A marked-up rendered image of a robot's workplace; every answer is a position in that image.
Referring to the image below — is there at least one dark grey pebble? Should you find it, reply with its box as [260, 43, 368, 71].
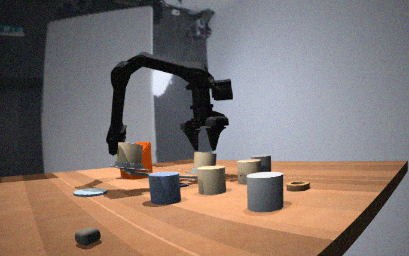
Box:
[75, 227, 100, 245]

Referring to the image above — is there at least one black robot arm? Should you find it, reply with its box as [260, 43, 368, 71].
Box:
[106, 51, 233, 156]

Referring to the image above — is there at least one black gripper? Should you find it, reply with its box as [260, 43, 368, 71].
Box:
[180, 100, 229, 151]

